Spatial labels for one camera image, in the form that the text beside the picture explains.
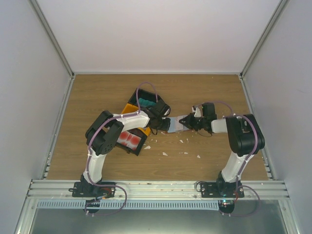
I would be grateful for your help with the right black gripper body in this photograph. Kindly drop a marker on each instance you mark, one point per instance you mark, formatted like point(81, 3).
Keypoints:
point(199, 124)

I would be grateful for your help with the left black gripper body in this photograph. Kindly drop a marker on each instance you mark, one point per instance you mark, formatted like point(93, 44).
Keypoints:
point(161, 126)

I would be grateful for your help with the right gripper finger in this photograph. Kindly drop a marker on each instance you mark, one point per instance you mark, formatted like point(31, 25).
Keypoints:
point(187, 125)
point(186, 118)

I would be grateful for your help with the brown leather card holder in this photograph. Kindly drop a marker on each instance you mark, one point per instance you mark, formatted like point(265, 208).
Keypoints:
point(175, 126)

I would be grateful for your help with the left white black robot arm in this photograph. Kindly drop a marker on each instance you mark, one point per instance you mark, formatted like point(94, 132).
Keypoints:
point(102, 137)

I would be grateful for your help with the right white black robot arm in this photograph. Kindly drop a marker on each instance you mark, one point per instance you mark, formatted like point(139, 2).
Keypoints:
point(245, 141)

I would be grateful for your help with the black bin with teal cards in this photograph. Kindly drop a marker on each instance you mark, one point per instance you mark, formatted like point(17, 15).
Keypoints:
point(143, 94)

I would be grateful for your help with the teal card stack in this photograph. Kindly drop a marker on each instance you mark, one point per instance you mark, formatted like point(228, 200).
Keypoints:
point(143, 103)

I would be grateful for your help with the black bin with red cards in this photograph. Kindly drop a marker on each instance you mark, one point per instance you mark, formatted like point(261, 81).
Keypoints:
point(132, 141)

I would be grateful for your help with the orange plastic bin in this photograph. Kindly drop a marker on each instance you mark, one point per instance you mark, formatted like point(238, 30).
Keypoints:
point(129, 108)

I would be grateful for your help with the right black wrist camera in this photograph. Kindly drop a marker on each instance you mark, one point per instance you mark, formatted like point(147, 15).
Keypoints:
point(208, 110)

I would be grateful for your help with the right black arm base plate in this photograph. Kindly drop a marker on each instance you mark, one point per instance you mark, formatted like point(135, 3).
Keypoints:
point(211, 189)

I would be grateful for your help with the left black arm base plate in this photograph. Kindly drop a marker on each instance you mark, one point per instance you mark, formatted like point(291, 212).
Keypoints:
point(85, 189)

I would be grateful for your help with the aluminium front rail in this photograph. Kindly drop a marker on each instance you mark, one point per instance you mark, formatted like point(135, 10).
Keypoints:
point(157, 190)

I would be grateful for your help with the grey slotted cable duct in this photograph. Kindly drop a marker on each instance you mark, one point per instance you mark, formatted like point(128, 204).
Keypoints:
point(130, 204)

